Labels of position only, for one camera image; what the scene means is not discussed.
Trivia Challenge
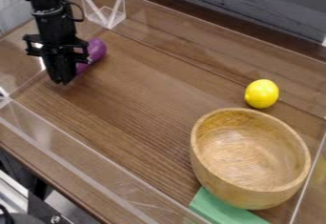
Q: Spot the brown wooden bowl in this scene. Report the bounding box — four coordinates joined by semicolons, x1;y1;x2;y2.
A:
190;108;311;210

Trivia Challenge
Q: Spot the green cloth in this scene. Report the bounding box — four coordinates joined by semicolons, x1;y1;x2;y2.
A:
189;187;270;224

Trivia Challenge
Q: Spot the clear acrylic corner bracket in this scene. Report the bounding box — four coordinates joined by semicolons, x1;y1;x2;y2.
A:
82;0;126;30

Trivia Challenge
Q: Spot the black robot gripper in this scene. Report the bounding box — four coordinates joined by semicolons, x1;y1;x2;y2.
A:
23;7;90;85

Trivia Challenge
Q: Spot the black metal stand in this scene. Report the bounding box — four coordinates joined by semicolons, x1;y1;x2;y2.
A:
0;150;72;224

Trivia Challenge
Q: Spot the yellow toy lemon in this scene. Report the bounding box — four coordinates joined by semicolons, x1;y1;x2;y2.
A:
245;79;281;109

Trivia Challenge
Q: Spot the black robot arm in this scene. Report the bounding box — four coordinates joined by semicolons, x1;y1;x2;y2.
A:
23;0;90;85

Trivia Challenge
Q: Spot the purple toy eggplant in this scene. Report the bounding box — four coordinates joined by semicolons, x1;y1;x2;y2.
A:
76;38;107;75

